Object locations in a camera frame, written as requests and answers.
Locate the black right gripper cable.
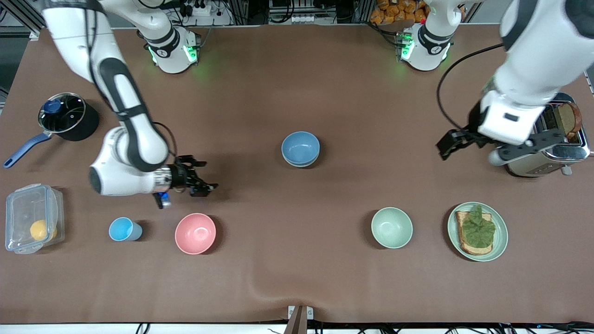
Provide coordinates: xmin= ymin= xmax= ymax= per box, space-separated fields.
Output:
xmin=151 ymin=122 xmax=178 ymax=161

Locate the aluminium frame profile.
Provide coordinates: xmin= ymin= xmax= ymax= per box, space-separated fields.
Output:
xmin=0 ymin=0 xmax=52 ymax=40

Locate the blue plastic cup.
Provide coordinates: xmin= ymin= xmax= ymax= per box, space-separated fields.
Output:
xmin=109 ymin=217 xmax=143 ymax=242

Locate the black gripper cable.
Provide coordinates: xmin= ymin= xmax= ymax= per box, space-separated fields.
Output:
xmin=151 ymin=122 xmax=178 ymax=161
xmin=436 ymin=43 xmax=505 ymax=131

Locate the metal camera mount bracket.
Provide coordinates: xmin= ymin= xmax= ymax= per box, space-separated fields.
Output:
xmin=288 ymin=305 xmax=314 ymax=334

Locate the bag of orange snacks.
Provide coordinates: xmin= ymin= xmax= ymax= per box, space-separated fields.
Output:
xmin=370 ymin=0 xmax=427 ymax=25

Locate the clear plastic lidded container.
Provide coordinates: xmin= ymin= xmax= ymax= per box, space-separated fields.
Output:
xmin=5 ymin=184 xmax=65 ymax=255

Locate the brown bread slice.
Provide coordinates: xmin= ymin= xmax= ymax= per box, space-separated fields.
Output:
xmin=557 ymin=102 xmax=583 ymax=140

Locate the yellow lemon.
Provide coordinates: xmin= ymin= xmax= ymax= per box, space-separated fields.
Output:
xmin=30 ymin=219 xmax=58 ymax=241

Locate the black pot with blue handle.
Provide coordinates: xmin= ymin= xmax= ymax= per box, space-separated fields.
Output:
xmin=2 ymin=92 xmax=99 ymax=168

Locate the control box with connectors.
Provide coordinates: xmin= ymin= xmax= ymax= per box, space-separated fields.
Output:
xmin=268 ymin=0 xmax=325 ymax=25

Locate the silver beige toaster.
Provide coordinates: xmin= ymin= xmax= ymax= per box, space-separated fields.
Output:
xmin=504 ymin=92 xmax=591 ymax=177

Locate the light green bowl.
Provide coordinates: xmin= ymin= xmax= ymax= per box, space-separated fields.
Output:
xmin=283 ymin=155 xmax=320 ymax=168
xmin=371 ymin=207 xmax=413 ymax=249

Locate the toast slice with crust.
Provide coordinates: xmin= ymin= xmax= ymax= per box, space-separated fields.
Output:
xmin=455 ymin=211 xmax=493 ymax=256

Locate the blue bowl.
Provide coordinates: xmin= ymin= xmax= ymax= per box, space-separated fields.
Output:
xmin=281 ymin=131 xmax=321 ymax=166

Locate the white power strip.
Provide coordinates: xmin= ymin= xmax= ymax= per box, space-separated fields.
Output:
xmin=179 ymin=0 xmax=232 ymax=26

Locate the light green plate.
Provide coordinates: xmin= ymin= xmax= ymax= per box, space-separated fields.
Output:
xmin=447 ymin=202 xmax=509 ymax=262

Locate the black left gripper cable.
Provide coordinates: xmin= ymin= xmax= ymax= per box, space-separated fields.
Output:
xmin=436 ymin=43 xmax=505 ymax=131

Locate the pink bowl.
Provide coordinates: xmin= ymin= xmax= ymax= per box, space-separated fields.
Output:
xmin=174 ymin=213 xmax=217 ymax=255

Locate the green lettuce leaf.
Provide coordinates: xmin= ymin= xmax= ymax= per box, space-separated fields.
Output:
xmin=461 ymin=205 xmax=496 ymax=248

